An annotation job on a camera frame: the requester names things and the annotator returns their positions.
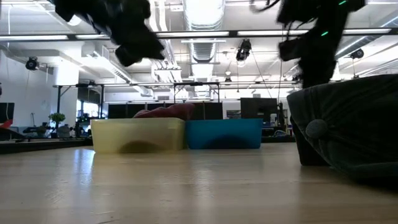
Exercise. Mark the silver ceiling duct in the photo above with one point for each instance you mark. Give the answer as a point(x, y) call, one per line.
point(203, 18)

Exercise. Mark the dark green cap with button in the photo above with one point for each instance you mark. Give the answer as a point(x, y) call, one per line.
point(357, 124)

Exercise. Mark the yellow translucent plastic bin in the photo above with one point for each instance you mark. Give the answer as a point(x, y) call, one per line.
point(138, 133)

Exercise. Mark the large black monitor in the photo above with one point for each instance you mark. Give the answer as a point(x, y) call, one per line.
point(258, 108)

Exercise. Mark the blue plastic bin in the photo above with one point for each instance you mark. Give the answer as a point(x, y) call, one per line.
point(224, 133)

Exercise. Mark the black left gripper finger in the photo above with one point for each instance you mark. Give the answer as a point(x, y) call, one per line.
point(152, 49)
point(127, 56)

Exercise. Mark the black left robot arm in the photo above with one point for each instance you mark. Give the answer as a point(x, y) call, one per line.
point(93, 11)

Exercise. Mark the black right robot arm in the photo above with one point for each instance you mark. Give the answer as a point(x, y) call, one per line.
point(320, 14)

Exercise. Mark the dark background table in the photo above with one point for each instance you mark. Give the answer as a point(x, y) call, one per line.
point(40, 145)

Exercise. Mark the black background rig frame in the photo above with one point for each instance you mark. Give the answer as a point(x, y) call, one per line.
point(196, 84)

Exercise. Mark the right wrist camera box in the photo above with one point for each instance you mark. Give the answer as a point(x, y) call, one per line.
point(289, 49)

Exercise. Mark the maroon cap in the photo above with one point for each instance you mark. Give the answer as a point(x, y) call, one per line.
point(168, 111)

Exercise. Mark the small green potted plant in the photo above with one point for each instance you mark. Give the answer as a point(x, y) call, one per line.
point(57, 118)

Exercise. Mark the black ceiling spotlight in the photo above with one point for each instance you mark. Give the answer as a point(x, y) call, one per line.
point(32, 63)
point(357, 53)

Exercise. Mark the black overhead camera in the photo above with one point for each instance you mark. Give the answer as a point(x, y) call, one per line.
point(244, 49)

